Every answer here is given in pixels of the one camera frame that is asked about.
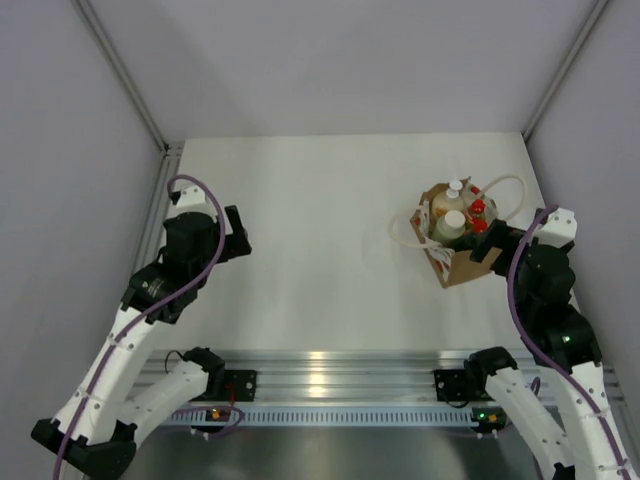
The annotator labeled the green dish soap bottle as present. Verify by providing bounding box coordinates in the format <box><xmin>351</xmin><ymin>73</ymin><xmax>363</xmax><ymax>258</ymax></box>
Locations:
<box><xmin>465</xmin><ymin>219</ymin><xmax>490</xmax><ymax>250</ymax></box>

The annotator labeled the clear red-capped bottle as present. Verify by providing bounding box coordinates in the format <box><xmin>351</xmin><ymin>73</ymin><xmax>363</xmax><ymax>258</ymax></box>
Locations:
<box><xmin>464</xmin><ymin>193</ymin><xmax>498</xmax><ymax>222</ymax></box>

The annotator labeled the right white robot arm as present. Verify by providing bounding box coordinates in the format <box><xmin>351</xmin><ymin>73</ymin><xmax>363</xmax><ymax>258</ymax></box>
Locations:
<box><xmin>464</xmin><ymin>210</ymin><xmax>639</xmax><ymax>479</ymax></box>

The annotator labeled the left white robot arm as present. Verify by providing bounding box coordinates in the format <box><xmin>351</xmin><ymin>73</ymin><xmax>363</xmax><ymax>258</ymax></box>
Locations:
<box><xmin>31</xmin><ymin>205</ymin><xmax>252</xmax><ymax>479</ymax></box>

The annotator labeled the green white-capped bottle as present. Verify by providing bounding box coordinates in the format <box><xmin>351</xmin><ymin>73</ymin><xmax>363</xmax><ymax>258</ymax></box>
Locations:
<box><xmin>431</xmin><ymin>210</ymin><xmax>466</xmax><ymax>247</ymax></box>

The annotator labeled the cream pump lotion bottle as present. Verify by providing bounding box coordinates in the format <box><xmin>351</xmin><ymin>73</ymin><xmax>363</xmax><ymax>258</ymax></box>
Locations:
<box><xmin>430</xmin><ymin>180</ymin><xmax>465</xmax><ymax>221</ymax></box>

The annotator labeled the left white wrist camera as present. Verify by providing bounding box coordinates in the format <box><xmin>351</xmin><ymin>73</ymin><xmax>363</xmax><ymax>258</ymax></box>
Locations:
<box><xmin>170</xmin><ymin>184</ymin><xmax>210</xmax><ymax>216</ymax></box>

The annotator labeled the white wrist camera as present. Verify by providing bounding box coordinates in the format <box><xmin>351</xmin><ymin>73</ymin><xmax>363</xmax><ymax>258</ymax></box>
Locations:
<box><xmin>534</xmin><ymin>208</ymin><xmax>577</xmax><ymax>248</ymax></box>
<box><xmin>170</xmin><ymin>184</ymin><xmax>210</xmax><ymax>216</ymax></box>

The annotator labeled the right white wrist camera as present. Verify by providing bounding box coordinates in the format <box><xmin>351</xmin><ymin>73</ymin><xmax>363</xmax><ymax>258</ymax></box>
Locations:
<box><xmin>534</xmin><ymin>208</ymin><xmax>577</xmax><ymax>248</ymax></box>

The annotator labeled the left aluminium frame post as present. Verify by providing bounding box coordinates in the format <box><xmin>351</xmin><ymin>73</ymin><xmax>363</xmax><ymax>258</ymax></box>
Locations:
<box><xmin>69</xmin><ymin>0</ymin><xmax>169</xmax><ymax>151</ymax></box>

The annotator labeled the aluminium frame post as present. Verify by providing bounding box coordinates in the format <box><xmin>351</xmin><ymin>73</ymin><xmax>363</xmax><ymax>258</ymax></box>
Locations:
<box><xmin>521</xmin><ymin>0</ymin><xmax>611</xmax><ymax>144</ymax></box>
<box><xmin>69</xmin><ymin>0</ymin><xmax>169</xmax><ymax>151</ymax></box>

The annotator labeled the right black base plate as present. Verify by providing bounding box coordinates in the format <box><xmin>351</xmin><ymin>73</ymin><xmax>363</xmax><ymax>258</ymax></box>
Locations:
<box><xmin>433</xmin><ymin>369</ymin><xmax>474</xmax><ymax>405</ymax></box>

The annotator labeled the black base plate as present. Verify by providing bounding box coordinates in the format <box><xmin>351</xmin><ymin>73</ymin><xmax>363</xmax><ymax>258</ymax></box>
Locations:
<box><xmin>217</xmin><ymin>370</ymin><xmax>258</xmax><ymax>403</ymax></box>
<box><xmin>433</xmin><ymin>369</ymin><xmax>474</xmax><ymax>405</ymax></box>

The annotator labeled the aluminium mounting rail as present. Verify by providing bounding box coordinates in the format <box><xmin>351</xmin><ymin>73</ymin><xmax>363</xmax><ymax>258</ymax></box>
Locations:
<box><xmin>127</xmin><ymin>349</ymin><xmax>626</xmax><ymax>404</ymax></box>

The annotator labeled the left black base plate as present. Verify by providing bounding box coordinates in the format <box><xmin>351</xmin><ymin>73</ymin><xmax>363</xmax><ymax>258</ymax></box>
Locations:
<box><xmin>217</xmin><ymin>370</ymin><xmax>258</xmax><ymax>403</ymax></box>

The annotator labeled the white slotted cable duct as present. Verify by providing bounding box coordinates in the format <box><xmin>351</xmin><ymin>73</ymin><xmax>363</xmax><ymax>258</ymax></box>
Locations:
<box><xmin>164</xmin><ymin>406</ymin><xmax>506</xmax><ymax>428</ymax></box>

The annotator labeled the right aluminium frame post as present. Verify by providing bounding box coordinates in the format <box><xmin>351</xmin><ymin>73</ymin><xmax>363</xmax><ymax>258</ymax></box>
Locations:
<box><xmin>521</xmin><ymin>0</ymin><xmax>611</xmax><ymax>144</ymax></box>

